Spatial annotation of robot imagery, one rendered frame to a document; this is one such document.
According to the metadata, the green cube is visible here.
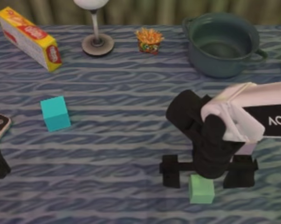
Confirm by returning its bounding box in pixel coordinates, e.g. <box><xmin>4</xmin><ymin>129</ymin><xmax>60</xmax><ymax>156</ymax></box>
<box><xmin>188</xmin><ymin>175</ymin><xmax>215</xmax><ymax>204</ymax></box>

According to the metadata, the cyan cube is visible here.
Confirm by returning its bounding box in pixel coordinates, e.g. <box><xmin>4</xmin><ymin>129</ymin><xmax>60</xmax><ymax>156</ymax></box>
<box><xmin>40</xmin><ymin>96</ymin><xmax>71</xmax><ymax>132</ymax></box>

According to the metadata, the black phone with white rim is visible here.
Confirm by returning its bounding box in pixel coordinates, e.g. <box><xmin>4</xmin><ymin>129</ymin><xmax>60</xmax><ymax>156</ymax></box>
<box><xmin>0</xmin><ymin>110</ymin><xmax>12</xmax><ymax>141</ymax></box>

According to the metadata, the teal cooking pot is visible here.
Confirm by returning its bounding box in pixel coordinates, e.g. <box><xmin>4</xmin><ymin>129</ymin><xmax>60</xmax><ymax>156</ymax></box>
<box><xmin>182</xmin><ymin>13</ymin><xmax>268</xmax><ymax>78</ymax></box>

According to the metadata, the yellow and red carton box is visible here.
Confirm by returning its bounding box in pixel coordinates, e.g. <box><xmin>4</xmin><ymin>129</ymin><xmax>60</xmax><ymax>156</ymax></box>
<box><xmin>0</xmin><ymin>6</ymin><xmax>62</xmax><ymax>72</ymax></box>

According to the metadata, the toy french fries carton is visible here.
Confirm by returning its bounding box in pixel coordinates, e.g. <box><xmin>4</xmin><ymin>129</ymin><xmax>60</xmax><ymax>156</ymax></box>
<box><xmin>135</xmin><ymin>27</ymin><xmax>164</xmax><ymax>55</ymax></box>

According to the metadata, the clear wine glass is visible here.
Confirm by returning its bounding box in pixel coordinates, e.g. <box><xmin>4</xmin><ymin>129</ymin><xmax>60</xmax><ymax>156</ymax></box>
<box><xmin>73</xmin><ymin>0</ymin><xmax>115</xmax><ymax>56</ymax></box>

